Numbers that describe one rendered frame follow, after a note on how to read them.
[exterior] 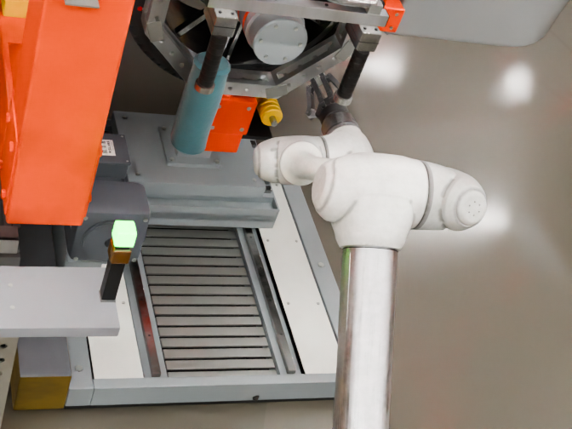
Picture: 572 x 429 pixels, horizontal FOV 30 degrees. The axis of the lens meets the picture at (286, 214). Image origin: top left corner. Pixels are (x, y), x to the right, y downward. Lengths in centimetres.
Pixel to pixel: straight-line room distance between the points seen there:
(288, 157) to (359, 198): 55
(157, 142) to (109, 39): 108
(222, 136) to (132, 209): 36
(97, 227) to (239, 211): 60
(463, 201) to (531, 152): 215
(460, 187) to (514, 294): 151
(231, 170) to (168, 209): 22
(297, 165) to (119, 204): 45
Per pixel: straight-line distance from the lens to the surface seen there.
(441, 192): 197
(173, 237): 310
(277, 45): 245
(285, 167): 243
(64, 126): 213
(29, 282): 229
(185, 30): 269
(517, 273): 353
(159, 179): 294
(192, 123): 257
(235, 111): 273
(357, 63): 245
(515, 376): 320
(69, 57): 202
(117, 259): 218
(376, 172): 192
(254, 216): 306
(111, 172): 266
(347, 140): 251
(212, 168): 303
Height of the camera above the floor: 213
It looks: 40 degrees down
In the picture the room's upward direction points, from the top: 22 degrees clockwise
